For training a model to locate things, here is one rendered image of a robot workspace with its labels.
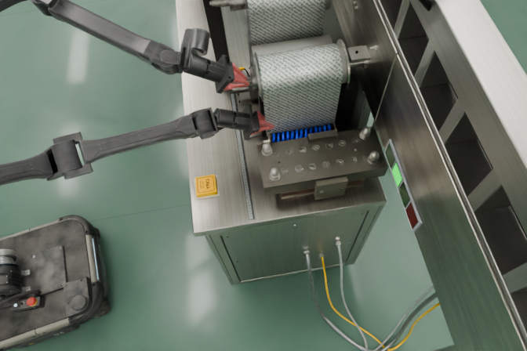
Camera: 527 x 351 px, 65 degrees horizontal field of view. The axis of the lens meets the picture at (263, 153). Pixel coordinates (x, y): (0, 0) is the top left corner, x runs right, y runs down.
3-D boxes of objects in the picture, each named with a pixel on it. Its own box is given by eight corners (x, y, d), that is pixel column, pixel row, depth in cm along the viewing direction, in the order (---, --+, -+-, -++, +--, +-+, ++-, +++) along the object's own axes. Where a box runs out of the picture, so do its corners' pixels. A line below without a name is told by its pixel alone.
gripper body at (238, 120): (249, 141, 133) (228, 138, 130) (245, 115, 139) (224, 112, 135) (258, 130, 129) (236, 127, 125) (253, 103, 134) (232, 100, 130)
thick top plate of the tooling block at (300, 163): (257, 153, 143) (256, 144, 138) (371, 135, 145) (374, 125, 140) (265, 195, 135) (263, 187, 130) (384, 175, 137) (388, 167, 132)
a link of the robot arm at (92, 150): (65, 178, 104) (52, 137, 104) (64, 180, 109) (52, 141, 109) (218, 135, 124) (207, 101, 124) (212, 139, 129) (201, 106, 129)
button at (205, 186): (196, 179, 148) (194, 177, 145) (215, 176, 148) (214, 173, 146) (198, 197, 144) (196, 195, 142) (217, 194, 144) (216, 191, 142)
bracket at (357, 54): (346, 51, 124) (347, 46, 123) (365, 48, 125) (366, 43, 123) (350, 63, 122) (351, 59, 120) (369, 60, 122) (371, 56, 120)
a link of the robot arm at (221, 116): (216, 123, 124) (216, 105, 126) (208, 128, 130) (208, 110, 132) (237, 126, 128) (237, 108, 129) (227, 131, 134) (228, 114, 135)
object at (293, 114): (266, 135, 142) (263, 103, 126) (333, 124, 143) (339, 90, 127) (267, 136, 142) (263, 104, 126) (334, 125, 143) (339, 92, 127)
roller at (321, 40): (252, 63, 145) (250, 37, 135) (325, 52, 146) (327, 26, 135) (258, 90, 139) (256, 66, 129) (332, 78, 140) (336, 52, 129)
